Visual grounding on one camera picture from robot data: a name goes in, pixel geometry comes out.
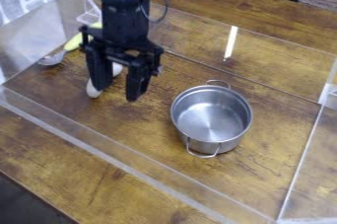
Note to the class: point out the clear acrylic right wall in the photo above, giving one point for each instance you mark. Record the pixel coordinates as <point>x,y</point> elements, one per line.
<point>310,199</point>

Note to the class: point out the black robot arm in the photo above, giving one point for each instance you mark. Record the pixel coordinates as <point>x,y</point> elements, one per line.
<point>119,42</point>

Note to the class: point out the clear acrylic barrier front wall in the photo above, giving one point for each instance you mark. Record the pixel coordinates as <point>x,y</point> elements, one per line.
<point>207,200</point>

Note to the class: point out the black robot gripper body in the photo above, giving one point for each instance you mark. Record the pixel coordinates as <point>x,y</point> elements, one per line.
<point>122,31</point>

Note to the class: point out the white plush mushroom red cap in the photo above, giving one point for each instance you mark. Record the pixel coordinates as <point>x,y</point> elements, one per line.
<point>90,90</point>

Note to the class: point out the clear acrylic triangle bracket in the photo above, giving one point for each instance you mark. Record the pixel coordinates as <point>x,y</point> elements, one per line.
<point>90,15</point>

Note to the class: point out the silver steel pot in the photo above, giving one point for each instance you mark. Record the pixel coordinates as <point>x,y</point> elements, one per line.
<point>211,116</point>

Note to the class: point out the spoon with green handle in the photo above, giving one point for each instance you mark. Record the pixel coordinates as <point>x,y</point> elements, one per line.
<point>54,59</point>

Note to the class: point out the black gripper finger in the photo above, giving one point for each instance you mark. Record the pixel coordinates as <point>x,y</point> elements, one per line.
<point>137,80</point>
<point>98,68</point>

